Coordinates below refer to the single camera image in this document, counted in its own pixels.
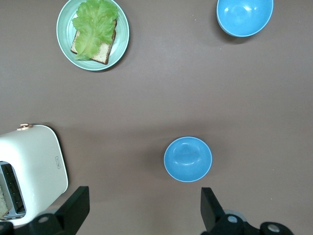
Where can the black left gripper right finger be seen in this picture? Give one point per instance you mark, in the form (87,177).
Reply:
(212,213)

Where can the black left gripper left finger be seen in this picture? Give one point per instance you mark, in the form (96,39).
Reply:
(73,210)

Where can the small blue bowl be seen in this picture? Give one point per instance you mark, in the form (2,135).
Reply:
(187,159)

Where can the large blue bowl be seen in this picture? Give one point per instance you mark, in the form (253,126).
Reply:
(244,17)

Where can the white toaster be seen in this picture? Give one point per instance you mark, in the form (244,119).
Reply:
(36,166)

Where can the toasted bread slice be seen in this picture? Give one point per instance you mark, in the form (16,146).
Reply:
(102,54)

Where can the light green plate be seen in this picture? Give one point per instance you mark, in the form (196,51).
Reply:
(64,31)

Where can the green lettuce leaf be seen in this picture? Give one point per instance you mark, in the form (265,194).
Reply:
(94,27)

